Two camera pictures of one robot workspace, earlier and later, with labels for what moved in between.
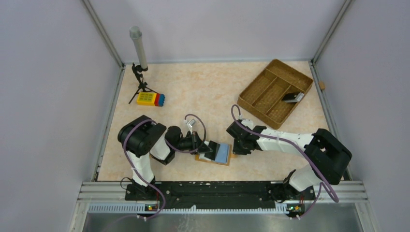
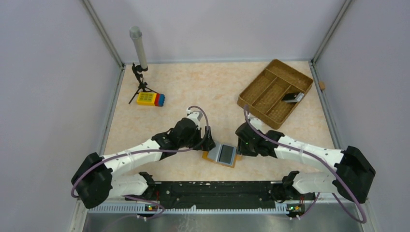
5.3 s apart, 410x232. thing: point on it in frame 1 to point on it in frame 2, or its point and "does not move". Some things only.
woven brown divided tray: (275, 94) does not move
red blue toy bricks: (159, 100) does not move
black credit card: (214, 147) to (226, 153)
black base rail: (220, 195) does not move
